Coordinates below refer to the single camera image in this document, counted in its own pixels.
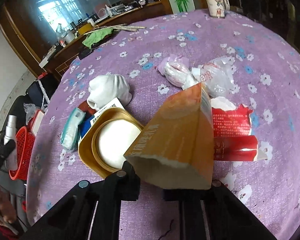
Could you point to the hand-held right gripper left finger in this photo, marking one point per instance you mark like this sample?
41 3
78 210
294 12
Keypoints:
130 180

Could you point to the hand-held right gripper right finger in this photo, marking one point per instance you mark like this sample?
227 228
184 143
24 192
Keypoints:
192 196

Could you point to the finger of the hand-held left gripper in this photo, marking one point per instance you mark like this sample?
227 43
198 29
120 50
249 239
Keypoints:
2 156

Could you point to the red plastic basket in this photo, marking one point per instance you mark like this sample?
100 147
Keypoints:
23 152

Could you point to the orange carton box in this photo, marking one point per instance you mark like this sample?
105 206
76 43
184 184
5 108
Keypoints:
175 135

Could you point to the white barcode box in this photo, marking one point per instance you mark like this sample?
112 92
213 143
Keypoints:
110 107

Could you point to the white pink plastic bag wad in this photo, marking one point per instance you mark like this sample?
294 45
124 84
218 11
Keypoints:
175 72

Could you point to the person's left hand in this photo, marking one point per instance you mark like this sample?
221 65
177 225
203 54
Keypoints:
1 207

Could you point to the white spray bottle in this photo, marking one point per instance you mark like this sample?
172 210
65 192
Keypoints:
10 132

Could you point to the white box with red rim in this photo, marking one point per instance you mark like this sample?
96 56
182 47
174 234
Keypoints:
36 122

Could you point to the clear crumpled plastic bag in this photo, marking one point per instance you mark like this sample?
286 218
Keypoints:
29 111

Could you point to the gold square tray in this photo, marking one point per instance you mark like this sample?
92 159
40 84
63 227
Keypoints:
87 147

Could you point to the blue packet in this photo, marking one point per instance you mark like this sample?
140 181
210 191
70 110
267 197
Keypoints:
86 127

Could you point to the dark blue bag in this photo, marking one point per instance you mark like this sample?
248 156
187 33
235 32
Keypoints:
36 92

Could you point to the white striped pole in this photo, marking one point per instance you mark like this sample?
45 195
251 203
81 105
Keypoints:
43 95

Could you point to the teal white tissue pack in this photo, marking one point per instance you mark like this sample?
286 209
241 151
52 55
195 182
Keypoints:
71 130

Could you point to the red torn box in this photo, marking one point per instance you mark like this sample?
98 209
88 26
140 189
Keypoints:
230 130

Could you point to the white crumpled cloth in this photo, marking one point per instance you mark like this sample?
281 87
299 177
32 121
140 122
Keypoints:
107 87

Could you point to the clear red-print plastic bag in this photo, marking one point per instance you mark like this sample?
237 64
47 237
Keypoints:
217 76

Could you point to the wooden cabinet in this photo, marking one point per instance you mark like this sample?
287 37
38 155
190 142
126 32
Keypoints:
72 52

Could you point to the green cloth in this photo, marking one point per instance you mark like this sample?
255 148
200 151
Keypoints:
96 37

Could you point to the bundle of bamboo sticks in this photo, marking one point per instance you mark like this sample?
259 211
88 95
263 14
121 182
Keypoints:
120 27

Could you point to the purple floral tablecloth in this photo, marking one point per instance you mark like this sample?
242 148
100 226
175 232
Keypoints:
252 55

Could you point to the wood-framed mirror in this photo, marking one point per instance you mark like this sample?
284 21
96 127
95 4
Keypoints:
72 2

